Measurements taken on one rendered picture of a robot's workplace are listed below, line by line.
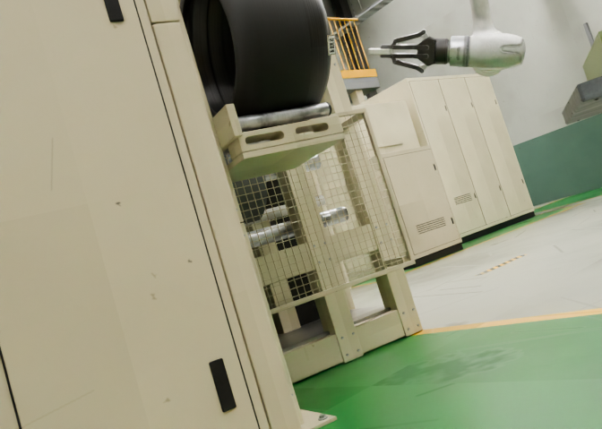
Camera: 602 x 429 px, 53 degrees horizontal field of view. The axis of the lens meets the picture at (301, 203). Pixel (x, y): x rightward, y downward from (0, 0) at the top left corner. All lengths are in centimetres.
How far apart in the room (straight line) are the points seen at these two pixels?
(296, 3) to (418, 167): 513
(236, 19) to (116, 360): 118
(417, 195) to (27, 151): 599
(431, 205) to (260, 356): 597
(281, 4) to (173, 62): 88
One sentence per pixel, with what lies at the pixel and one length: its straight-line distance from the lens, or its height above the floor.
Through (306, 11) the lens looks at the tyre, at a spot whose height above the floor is 116.
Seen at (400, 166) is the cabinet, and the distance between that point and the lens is 666.
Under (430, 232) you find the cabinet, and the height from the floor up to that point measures 30.
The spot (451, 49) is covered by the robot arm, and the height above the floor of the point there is 91.
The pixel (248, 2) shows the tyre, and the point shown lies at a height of 121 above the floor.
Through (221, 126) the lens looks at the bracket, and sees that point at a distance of 181.
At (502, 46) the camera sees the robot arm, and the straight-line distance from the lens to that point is 185.
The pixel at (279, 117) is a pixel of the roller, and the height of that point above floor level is 89.
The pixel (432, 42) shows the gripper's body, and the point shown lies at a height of 96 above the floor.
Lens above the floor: 48
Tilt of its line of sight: 5 degrees up
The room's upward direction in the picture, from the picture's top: 17 degrees counter-clockwise
